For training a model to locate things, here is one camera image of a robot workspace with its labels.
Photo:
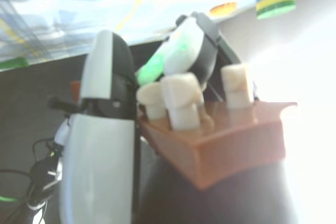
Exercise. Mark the brown wooden peg block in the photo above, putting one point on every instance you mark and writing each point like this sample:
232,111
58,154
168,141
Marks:
236,142

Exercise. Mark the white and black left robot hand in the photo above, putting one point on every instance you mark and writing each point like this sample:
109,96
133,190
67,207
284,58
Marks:
97,155

